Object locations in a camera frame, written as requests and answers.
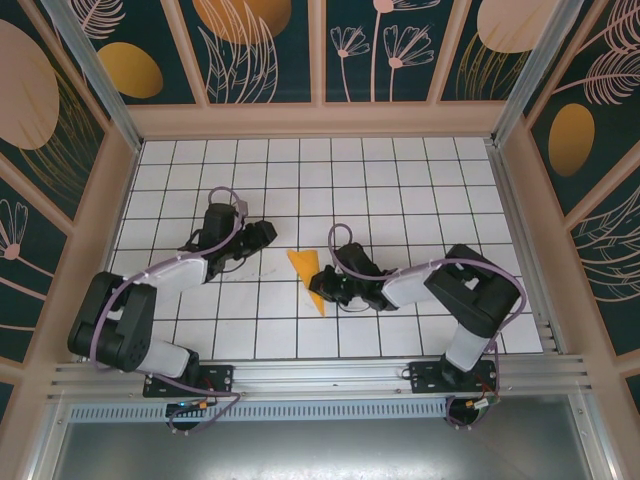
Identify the orange cloth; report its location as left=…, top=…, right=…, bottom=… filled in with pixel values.
left=286, top=248, right=330, bottom=319

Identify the grey metal sheet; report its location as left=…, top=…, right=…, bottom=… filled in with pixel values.
left=29, top=394, right=619, bottom=480

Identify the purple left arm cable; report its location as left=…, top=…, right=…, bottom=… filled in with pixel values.
left=92, top=186, right=250, bottom=434

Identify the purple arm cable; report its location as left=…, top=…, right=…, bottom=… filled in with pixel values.
left=327, top=223, right=529, bottom=431
left=92, top=186, right=250, bottom=434

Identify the aluminium mounting rail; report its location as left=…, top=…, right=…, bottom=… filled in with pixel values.
left=47, top=353, right=596, bottom=401

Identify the slotted grey cable duct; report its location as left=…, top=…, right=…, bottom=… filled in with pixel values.
left=67, top=397, right=451, bottom=425

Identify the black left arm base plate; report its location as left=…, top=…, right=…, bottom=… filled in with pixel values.
left=142, top=363, right=236, bottom=399

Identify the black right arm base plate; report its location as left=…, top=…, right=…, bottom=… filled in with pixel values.
left=408, top=360, right=501, bottom=394

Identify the aluminium side rail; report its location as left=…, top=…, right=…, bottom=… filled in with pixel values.
left=486, top=141, right=570, bottom=357

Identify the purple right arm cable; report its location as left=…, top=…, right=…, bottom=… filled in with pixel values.
left=327, top=223, right=529, bottom=431

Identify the aluminium frame post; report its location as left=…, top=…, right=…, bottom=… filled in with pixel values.
left=39, top=0, right=145, bottom=153
left=491, top=0, right=587, bottom=147

